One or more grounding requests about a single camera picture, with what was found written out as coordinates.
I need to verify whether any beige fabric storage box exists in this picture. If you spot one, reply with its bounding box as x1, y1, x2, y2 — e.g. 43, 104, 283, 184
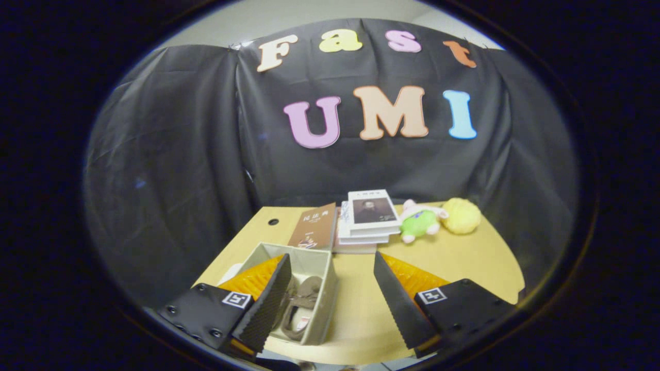
219, 242, 339, 346

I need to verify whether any thin pale book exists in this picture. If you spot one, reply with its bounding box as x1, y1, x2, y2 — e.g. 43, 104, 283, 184
332, 241, 378, 255

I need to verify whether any white book with portrait cover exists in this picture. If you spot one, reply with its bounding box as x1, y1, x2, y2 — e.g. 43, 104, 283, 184
348, 189, 403, 237

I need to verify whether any black backdrop cloth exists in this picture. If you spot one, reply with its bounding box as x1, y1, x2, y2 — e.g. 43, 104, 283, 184
84, 18, 581, 310

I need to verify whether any brown cover book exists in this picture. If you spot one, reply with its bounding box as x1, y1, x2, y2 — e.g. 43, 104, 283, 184
288, 202, 339, 252

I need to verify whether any thick white book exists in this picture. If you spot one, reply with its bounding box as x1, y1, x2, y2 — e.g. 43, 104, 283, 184
337, 200, 391, 245

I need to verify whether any green and pink plush toy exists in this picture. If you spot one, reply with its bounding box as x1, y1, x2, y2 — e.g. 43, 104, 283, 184
400, 199, 449, 244

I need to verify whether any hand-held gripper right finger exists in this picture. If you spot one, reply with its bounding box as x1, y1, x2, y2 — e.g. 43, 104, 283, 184
373, 251, 517, 360

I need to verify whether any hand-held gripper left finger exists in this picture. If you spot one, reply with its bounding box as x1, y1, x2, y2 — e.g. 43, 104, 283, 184
158, 253, 293, 358

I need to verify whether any yellow plush ball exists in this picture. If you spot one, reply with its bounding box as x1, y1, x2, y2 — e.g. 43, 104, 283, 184
441, 197, 482, 235

